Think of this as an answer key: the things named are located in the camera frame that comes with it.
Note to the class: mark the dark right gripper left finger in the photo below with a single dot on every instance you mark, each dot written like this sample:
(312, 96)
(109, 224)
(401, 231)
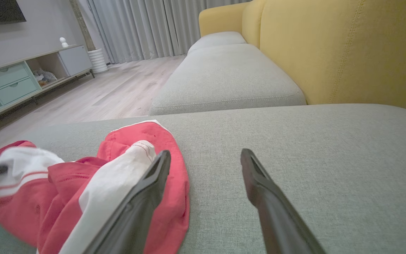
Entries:
(136, 218)

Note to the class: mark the small white figurine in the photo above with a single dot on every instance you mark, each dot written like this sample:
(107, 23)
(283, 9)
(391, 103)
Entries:
(63, 42)

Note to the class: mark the yellow sofa armrest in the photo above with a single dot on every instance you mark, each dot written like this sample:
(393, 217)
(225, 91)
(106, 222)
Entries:
(220, 19)

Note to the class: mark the white ribbed floor vase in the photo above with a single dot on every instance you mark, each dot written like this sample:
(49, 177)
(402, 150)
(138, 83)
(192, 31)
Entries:
(98, 60)

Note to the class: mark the toy pile in cabinet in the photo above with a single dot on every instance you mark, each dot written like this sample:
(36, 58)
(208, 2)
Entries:
(45, 77)

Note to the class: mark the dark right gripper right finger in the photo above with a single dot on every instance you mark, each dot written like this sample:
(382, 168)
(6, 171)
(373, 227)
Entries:
(277, 218)

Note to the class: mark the grey cabinet door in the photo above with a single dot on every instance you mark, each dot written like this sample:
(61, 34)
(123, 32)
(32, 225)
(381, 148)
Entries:
(75, 60)

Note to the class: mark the pale green cabinet drawer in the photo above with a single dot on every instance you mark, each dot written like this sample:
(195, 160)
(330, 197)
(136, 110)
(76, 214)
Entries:
(16, 91)
(5, 76)

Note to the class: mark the brown wall column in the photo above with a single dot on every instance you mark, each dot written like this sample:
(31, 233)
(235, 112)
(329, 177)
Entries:
(82, 24)

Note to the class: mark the red white striped jersey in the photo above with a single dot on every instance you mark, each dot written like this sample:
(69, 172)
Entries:
(23, 162)

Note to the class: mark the red garment with white trim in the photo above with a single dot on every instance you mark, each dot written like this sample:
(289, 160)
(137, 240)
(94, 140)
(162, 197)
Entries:
(174, 197)

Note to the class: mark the yellow sofa back cushion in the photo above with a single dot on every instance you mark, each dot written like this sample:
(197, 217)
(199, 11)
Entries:
(347, 49)

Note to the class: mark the small grey sofa seat cushion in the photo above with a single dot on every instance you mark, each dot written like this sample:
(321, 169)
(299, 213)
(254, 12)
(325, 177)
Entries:
(217, 38)

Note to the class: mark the low wooden tv cabinet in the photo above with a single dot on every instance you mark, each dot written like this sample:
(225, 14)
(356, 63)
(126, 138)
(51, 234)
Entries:
(46, 54)

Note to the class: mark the grey pleated curtain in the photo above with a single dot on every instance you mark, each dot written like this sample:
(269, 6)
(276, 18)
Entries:
(146, 28)

